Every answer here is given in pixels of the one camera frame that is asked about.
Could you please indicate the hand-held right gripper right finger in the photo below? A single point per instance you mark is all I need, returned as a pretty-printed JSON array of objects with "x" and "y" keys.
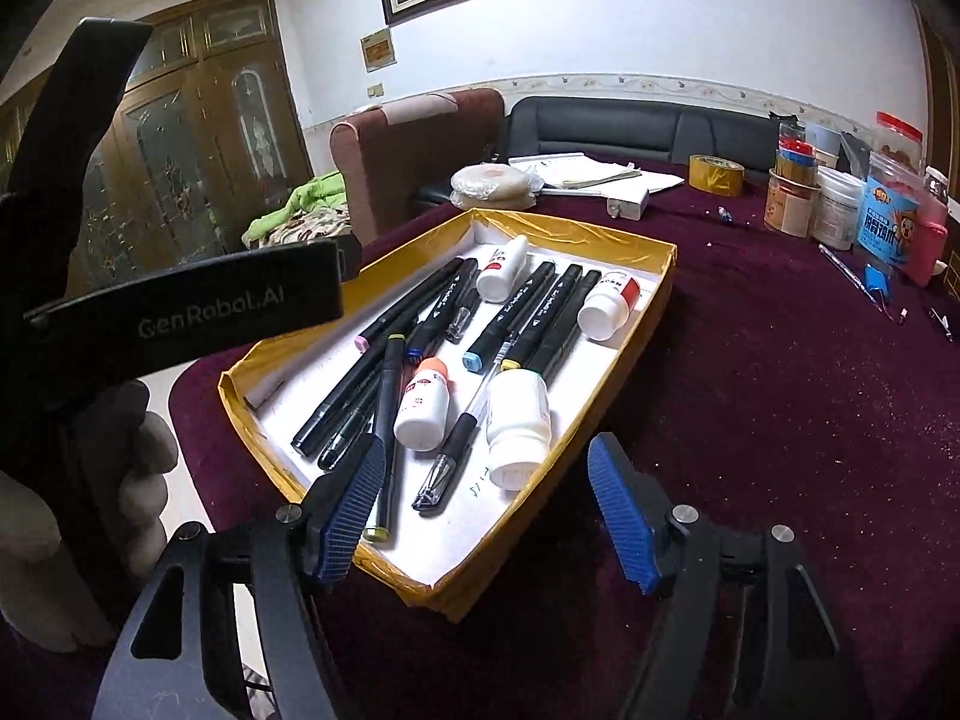
[{"x": 622, "y": 517}]

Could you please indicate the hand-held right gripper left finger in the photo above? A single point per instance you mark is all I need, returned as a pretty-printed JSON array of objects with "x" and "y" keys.
[{"x": 349, "y": 510}]

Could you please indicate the black clip pen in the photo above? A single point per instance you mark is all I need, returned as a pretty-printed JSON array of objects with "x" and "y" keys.
[{"x": 349, "y": 435}]

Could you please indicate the black marker gold cap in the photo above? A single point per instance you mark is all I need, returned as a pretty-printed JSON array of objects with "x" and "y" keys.
[{"x": 388, "y": 427}]

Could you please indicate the small black pen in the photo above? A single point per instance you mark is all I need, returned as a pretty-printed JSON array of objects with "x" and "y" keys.
[{"x": 450, "y": 454}]

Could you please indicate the white bottle orange cap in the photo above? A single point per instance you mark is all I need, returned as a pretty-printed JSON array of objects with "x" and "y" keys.
[{"x": 424, "y": 409}]

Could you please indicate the white bottle red label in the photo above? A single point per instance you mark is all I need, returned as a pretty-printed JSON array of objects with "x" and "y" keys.
[{"x": 607, "y": 311}]

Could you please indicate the short black pen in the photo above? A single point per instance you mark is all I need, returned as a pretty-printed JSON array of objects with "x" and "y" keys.
[{"x": 461, "y": 322}]

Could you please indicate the black marker pink cap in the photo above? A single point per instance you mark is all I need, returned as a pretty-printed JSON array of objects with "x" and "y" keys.
[{"x": 416, "y": 300}]

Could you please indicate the black marker light blue cap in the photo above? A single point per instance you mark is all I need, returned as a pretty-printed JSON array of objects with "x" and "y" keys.
[{"x": 510, "y": 315}]

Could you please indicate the small white bottle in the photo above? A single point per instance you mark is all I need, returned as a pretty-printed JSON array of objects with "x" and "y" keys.
[{"x": 501, "y": 274}]

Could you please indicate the yellow cardboard box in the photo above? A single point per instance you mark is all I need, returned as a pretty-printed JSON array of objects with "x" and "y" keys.
[{"x": 600, "y": 240}]

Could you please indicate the person's left hand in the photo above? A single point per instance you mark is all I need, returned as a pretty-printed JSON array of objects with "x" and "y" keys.
[{"x": 139, "y": 465}]

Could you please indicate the purple tablecloth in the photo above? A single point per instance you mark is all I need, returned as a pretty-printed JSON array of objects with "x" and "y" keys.
[{"x": 750, "y": 427}]

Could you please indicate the green clothes pile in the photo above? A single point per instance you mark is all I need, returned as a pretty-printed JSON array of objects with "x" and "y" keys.
[{"x": 307, "y": 202}]

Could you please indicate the wooden glass-door wardrobe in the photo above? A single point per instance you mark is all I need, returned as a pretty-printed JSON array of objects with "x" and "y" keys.
[{"x": 187, "y": 127}]

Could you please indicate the brown armchair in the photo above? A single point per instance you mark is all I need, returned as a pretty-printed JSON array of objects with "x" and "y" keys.
[{"x": 412, "y": 150}]

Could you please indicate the white power adapter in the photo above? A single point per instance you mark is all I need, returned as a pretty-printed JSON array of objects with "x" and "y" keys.
[{"x": 628, "y": 204}]

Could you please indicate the striped pen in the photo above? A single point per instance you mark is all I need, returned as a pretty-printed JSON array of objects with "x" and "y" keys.
[{"x": 847, "y": 274}]

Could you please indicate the white papers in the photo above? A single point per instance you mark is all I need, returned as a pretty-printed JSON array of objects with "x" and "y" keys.
[{"x": 585, "y": 172}]

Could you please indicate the yellow tape roll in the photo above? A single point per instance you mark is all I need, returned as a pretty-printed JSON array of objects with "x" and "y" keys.
[{"x": 716, "y": 176}]

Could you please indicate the nail clipper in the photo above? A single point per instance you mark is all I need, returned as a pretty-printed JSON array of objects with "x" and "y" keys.
[{"x": 941, "y": 322}]

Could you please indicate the white plastic tub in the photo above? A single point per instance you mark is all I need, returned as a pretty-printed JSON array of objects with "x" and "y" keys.
[{"x": 836, "y": 210}]

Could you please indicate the black sofa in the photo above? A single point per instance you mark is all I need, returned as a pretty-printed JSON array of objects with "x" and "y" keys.
[{"x": 637, "y": 127}]

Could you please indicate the striped jar red lid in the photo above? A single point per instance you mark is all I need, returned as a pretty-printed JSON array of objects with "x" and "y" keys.
[{"x": 796, "y": 161}]

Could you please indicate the blue cartoon canister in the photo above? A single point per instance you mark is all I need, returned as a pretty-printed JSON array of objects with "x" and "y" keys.
[{"x": 889, "y": 217}]

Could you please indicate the pink knit sleeve bottle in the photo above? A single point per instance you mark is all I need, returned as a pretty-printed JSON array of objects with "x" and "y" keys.
[{"x": 926, "y": 247}]

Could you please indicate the small wall notice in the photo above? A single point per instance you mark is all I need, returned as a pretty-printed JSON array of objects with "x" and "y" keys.
[{"x": 379, "y": 50}]

